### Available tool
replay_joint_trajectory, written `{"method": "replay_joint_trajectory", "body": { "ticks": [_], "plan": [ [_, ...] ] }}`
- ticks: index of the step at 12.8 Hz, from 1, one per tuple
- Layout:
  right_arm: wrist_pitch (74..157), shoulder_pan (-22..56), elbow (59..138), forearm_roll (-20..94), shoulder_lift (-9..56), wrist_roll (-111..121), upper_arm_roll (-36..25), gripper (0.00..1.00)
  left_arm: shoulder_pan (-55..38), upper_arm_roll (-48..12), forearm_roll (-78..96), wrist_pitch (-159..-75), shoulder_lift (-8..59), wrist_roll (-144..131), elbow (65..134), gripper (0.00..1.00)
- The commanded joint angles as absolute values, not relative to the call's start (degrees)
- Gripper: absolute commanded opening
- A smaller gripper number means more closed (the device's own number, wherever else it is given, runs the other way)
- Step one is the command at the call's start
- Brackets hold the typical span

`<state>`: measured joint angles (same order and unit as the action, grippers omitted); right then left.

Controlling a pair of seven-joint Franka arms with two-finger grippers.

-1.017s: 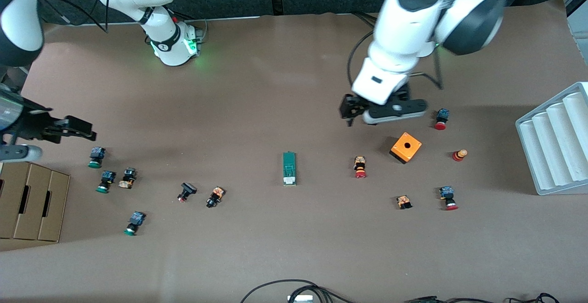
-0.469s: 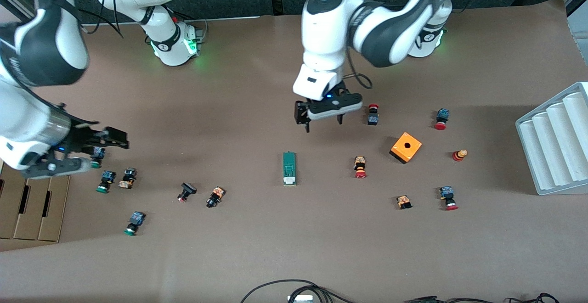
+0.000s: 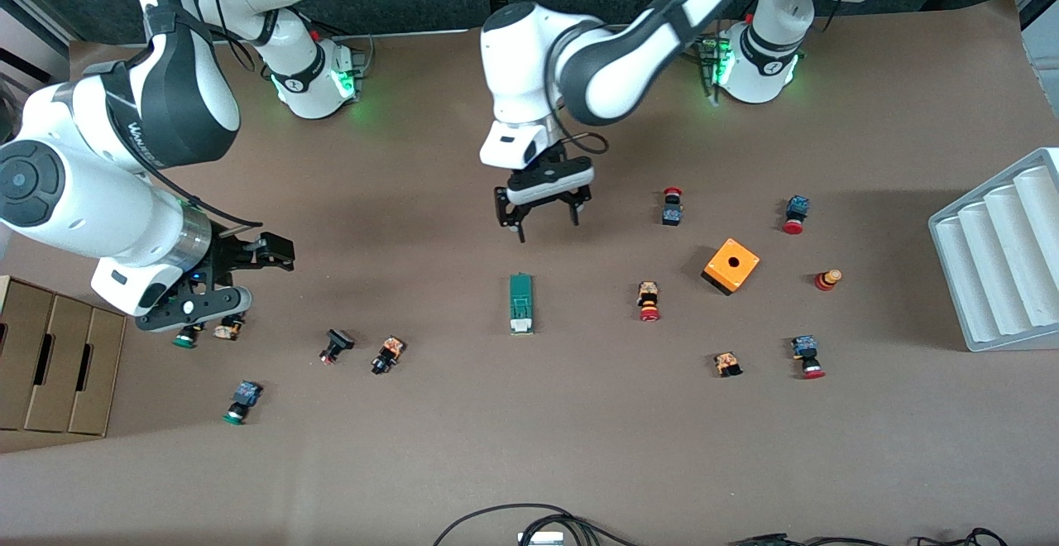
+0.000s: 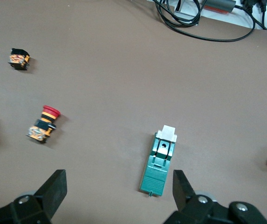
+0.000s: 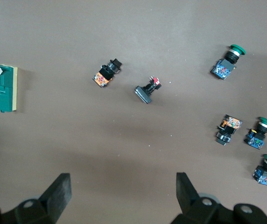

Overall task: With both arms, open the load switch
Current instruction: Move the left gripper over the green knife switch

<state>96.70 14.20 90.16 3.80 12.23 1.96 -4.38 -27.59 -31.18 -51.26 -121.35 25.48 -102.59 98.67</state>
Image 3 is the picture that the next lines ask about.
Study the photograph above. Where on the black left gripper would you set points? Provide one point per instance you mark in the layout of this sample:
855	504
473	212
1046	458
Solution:
521	211

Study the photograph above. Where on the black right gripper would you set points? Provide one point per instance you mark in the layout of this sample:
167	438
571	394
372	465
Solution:
225	255

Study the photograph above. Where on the green terminal block rail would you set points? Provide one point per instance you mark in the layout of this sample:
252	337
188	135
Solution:
521	302

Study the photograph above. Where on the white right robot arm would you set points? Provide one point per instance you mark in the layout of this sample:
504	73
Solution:
83	190

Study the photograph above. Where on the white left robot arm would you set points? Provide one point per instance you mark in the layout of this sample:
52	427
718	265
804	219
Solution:
629	58

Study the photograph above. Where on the black square pushbutton red base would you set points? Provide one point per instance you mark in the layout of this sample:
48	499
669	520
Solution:
339	339

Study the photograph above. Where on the green pushbutton blue contact block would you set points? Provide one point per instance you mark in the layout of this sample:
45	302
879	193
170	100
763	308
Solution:
246	395
186	338

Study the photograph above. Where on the red pushbutton black contact block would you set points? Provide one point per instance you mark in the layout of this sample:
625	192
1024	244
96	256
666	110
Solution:
672	215

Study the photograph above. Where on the red mushroom button orange block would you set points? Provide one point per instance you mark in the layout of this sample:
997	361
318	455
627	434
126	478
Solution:
648	294

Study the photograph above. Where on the brown paper table cover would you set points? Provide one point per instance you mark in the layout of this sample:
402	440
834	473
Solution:
529	430

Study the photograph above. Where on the brown cardboard divider box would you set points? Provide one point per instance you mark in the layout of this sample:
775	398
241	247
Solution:
58	364

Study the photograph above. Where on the small orange contact block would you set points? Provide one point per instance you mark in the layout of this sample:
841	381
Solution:
727	363

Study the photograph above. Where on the red mushroom button blue block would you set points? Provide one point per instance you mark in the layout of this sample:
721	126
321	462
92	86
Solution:
797	207
805	349

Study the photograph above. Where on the red yellow button head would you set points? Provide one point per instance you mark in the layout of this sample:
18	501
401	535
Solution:
826	280

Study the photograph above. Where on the small white device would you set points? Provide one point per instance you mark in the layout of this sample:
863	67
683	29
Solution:
540	538

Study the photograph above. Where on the grey ribbed plastic tray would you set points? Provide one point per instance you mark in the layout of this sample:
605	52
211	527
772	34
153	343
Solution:
1001	256

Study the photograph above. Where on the orange button enclosure box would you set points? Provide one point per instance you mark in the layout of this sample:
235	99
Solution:
720	269

